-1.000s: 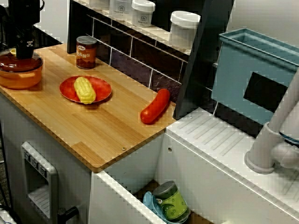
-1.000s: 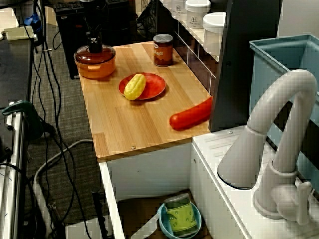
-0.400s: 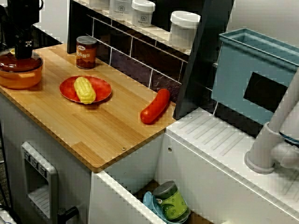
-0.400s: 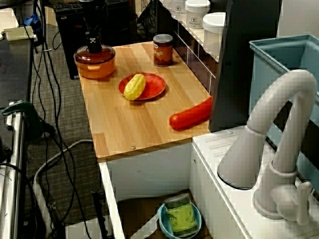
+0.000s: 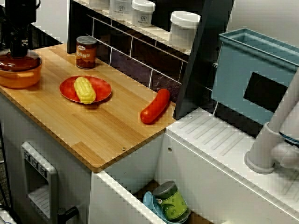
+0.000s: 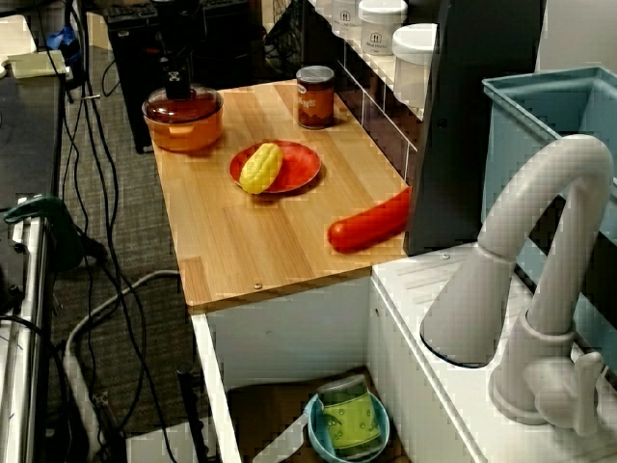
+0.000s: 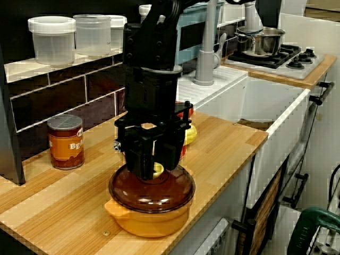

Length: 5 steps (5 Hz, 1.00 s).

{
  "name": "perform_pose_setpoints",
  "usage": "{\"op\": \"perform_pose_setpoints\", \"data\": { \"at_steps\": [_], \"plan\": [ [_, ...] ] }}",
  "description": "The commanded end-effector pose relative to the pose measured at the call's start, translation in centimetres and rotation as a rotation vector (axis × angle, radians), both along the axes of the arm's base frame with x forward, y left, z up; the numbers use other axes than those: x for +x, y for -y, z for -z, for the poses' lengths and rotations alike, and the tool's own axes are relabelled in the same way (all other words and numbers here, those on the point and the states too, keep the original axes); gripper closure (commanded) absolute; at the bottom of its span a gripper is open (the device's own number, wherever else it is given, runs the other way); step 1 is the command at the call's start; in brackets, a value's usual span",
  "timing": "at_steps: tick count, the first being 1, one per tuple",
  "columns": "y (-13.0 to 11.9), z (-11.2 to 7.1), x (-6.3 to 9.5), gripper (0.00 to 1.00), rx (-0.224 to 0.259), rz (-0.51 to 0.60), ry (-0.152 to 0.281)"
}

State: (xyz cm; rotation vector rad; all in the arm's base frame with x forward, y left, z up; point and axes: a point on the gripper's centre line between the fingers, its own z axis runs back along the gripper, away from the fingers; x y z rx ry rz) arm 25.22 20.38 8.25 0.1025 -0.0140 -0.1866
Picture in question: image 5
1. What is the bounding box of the white wall shelf board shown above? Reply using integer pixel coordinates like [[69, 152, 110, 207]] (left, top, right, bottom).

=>
[[72, 0, 193, 56]]

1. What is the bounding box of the black cabinet door handle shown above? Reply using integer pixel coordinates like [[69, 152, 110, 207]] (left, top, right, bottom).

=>
[[57, 206, 79, 221]]

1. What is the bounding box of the brown transparent pot lid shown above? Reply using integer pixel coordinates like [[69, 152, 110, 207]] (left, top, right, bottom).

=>
[[0, 50, 43, 72]]

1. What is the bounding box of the orange toy cooking pot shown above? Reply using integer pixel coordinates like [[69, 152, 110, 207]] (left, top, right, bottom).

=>
[[0, 56, 43, 89]]

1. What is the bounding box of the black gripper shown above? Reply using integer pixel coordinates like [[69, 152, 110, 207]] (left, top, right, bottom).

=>
[[3, 0, 38, 58]]

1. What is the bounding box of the white jar with printed label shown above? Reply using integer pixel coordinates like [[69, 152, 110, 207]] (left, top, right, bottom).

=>
[[109, 0, 133, 23], [131, 0, 156, 28]]

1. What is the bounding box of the dark grey shelf side panel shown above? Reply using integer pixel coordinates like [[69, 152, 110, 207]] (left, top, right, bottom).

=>
[[173, 0, 235, 120], [67, 0, 79, 54]]

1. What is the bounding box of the blue plastic dish bin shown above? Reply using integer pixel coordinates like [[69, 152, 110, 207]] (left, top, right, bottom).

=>
[[211, 28, 299, 126]]

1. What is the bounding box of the light blue plastic bowl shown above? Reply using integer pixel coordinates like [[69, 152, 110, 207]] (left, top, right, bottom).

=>
[[142, 191, 190, 224]]

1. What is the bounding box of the red toy sausage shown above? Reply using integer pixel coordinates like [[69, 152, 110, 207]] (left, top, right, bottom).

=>
[[140, 88, 171, 125]]

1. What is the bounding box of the red plastic plate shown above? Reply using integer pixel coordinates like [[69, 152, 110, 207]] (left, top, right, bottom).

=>
[[59, 76, 113, 103]]

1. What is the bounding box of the brown beans can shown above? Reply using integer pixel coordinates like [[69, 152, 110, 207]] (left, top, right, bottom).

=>
[[76, 35, 98, 70]]

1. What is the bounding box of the white toy kitchen unit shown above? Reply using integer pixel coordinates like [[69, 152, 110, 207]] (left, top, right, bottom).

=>
[[0, 93, 299, 224]]

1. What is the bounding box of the green toy can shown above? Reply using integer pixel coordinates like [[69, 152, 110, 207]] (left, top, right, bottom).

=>
[[153, 181, 190, 221]]

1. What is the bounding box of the grey dishwasher control panel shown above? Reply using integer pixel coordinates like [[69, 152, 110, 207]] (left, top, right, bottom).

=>
[[21, 141, 58, 220]]

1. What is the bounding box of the translucent white lidded jar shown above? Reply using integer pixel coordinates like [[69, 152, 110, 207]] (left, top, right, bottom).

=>
[[169, 10, 201, 49]]

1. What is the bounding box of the yellow toy corn cob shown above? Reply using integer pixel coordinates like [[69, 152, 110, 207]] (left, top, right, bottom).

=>
[[74, 77, 97, 105]]

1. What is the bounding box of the grey toy faucet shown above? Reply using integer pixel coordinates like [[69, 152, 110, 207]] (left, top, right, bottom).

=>
[[244, 67, 299, 175]]

